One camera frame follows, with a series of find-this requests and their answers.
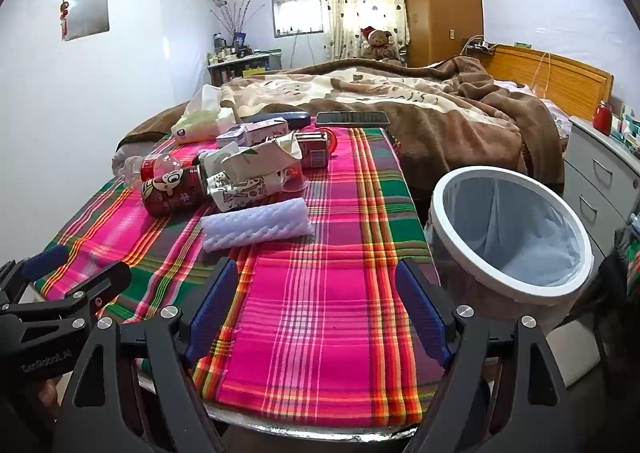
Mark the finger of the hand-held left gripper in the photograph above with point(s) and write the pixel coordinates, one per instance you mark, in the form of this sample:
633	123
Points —
102	283
46	259

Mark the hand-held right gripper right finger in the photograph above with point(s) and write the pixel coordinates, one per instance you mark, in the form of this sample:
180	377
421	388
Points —
425	313

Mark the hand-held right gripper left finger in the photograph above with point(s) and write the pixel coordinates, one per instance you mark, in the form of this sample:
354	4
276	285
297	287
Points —
215	303

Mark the white round waste bin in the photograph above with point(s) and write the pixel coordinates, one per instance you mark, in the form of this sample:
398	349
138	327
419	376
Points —
525	290

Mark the clear plastic cup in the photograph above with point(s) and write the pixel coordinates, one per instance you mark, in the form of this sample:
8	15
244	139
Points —
157	167

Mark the white paper bag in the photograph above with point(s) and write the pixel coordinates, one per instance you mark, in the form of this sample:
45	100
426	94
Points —
260	158

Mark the white foam sheet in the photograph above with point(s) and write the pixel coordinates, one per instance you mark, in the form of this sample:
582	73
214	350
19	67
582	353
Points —
255	225

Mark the pink plaid tablecloth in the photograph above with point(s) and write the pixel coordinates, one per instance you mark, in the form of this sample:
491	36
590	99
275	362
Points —
320	283

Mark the grey plastic bin liner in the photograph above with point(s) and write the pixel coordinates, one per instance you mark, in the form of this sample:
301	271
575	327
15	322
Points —
510	233

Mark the small white pink box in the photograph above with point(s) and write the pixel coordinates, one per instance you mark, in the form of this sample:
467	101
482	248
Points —
260	132

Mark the brown blanket bed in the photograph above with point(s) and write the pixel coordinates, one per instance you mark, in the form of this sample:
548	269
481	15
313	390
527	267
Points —
450	133

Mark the red round tin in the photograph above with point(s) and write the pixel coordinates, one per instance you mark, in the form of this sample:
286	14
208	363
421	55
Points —
331	143

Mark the dark remote control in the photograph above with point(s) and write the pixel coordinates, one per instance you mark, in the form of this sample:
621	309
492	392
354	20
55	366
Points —
280	117

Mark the black smartphone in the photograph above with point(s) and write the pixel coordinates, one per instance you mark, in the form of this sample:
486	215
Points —
352	119

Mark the dark grey jacket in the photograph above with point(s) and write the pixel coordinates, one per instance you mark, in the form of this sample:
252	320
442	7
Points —
622	240

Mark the grey drawer cabinet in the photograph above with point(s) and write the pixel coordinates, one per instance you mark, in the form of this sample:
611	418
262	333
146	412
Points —
595	173

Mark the white floral pillow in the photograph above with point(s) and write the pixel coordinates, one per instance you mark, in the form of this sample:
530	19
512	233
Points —
550	110

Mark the cluttered dressing table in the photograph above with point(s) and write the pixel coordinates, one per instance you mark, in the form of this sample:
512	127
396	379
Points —
240	65

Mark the red jar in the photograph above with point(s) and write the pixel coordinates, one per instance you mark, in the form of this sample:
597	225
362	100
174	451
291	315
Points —
602	118

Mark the wooden bed headboard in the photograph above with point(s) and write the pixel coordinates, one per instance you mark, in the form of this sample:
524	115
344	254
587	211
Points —
560	78

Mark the white power strip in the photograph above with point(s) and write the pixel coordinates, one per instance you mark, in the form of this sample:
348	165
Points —
477	45

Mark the brown teddy bear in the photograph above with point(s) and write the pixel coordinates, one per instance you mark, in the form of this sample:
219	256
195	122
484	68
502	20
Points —
377	43

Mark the stack of medicine boxes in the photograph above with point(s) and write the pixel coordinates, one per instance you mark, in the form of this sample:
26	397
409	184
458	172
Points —
627	128

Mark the dried decorative branches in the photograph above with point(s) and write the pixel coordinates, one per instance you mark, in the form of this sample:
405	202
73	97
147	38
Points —
235	18

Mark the wooden wardrobe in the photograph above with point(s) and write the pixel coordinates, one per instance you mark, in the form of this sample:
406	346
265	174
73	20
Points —
440	8

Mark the silver wall poster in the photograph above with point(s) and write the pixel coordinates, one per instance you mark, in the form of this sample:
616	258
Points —
85	13

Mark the small wall window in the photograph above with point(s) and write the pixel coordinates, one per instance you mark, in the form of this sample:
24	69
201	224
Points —
295	13

